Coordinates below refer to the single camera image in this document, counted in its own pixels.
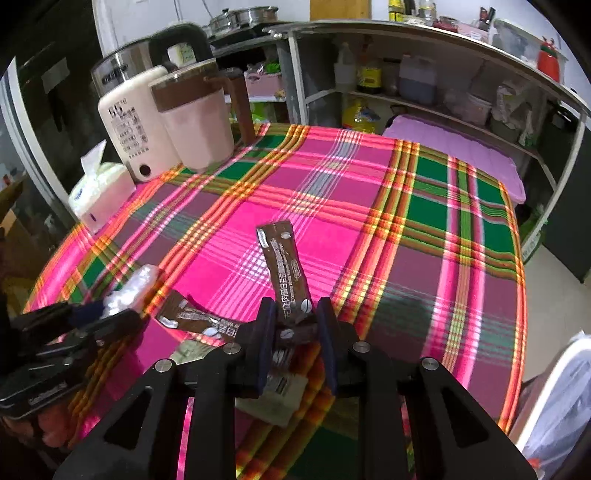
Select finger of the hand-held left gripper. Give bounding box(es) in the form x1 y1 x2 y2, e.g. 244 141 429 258
27 308 145 366
11 300 108 334

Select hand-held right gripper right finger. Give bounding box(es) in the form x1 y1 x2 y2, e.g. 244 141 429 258
315 296 539 480

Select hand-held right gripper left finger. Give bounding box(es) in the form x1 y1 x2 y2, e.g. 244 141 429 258
53 296 279 480

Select clear plastic wrap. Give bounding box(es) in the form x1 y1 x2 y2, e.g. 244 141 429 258
102 264 160 317

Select brown coffee sachet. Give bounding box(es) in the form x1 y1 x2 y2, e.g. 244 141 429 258
255 220 319 344
157 292 245 346

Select white plastic bin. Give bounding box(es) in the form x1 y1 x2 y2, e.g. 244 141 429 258
512 332 591 480

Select person's left hand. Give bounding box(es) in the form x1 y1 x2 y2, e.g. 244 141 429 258
0 394 87 449

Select white paper wrapper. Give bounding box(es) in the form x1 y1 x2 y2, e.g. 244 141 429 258
235 364 308 428

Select pink green plaid tablecloth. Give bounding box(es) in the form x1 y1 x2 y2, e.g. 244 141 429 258
23 122 527 480

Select soft tissue pack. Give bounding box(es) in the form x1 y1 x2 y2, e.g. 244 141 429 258
68 140 137 234

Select cream thermal kettle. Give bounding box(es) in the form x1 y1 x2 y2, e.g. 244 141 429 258
98 65 183 183

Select pink jug with brown lid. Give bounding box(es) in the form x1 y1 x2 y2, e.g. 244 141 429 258
148 58 257 174

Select dark glass door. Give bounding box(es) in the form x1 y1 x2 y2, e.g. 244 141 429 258
0 55 79 222

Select yellow cooking oil bottle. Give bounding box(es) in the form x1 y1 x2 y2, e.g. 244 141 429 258
341 96 385 136

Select white box with pink lid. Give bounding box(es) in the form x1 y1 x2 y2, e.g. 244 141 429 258
382 114 527 206

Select translucent bin liner bag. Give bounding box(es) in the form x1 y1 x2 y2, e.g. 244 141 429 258
526 351 591 480

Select stainless steel electric kettle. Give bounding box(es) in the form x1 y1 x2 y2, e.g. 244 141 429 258
90 23 215 100

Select pink plastic basket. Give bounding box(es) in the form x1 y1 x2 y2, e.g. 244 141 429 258
244 73 284 100

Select dark sauce bottle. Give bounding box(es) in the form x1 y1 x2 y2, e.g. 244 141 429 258
356 48 384 94

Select clear plastic bottle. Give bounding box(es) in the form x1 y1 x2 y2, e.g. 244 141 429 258
333 42 358 93

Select translucent plastic jerrycan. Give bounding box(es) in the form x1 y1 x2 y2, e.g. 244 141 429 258
398 54 438 105

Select white plastic tub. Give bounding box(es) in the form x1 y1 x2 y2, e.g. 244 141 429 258
464 91 492 127

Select white shelf unit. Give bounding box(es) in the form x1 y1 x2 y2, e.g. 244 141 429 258
263 18 591 259

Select stainless steel steamer pots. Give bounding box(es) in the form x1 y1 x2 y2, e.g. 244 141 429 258
208 6 280 35

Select brown cardboard box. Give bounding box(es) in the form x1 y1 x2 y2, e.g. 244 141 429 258
309 0 372 21

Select clear storage container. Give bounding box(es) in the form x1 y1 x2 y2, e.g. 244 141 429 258
493 19 542 57

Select red bottle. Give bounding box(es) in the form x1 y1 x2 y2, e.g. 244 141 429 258
537 38 561 79

